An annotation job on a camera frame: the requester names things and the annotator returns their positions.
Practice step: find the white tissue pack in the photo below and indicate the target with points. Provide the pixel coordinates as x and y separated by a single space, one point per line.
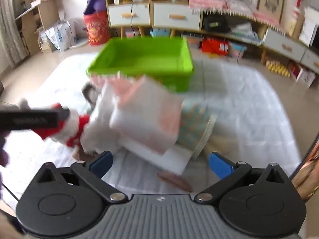
144 119

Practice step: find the framed cartoon girl picture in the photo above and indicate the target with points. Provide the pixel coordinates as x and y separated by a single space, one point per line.
270 0

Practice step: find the yellow egg tray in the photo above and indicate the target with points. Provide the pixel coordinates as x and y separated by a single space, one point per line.
276 69

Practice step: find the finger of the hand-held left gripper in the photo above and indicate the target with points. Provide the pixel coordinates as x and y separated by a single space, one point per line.
49 119

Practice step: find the white paper bag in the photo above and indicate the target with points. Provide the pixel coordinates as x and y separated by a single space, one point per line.
58 36

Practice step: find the clear plastic storage box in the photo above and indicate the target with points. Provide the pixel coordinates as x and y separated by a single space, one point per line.
238 51

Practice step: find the beige doll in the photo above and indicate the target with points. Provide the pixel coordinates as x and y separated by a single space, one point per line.
192 122

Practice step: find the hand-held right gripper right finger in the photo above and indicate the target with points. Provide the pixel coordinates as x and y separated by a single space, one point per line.
220 165

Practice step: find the pink fringed cloth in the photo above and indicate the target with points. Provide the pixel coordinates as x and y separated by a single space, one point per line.
224 5

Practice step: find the purple ball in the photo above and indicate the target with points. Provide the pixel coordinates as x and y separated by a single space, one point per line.
96 1

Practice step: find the wooden cabinet with white drawers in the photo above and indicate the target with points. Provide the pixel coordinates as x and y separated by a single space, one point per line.
129 15

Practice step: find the grey plush toy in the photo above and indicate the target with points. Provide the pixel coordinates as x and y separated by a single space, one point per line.
89 93

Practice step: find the beige curtain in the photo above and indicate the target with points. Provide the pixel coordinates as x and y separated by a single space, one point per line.
10 29

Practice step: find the green plastic basket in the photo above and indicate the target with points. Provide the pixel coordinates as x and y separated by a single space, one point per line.
139 57

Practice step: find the low wooden cabinet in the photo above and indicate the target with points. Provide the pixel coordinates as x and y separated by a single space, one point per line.
284 46

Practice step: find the black bag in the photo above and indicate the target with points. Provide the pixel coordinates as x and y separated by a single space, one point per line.
215 25

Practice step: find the red printed bucket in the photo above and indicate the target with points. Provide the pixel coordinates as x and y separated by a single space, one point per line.
96 29

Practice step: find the light blue box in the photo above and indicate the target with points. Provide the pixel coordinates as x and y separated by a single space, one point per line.
160 32

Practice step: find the white and red cardboard box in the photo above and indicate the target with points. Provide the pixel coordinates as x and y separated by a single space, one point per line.
302 76

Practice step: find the white flat pack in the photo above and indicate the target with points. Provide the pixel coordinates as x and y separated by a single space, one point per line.
172 159

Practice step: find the white papers pile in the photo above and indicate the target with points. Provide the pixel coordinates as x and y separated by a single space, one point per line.
246 32

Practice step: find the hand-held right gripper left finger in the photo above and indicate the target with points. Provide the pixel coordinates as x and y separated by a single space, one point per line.
101 164

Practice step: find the grey checked bedsheet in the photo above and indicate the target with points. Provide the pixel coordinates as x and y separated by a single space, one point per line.
249 119

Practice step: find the wooden desk with shelves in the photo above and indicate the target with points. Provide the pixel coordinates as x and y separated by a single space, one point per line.
47 12

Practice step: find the red and white santa plush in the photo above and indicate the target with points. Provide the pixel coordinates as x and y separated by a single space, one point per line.
74 139

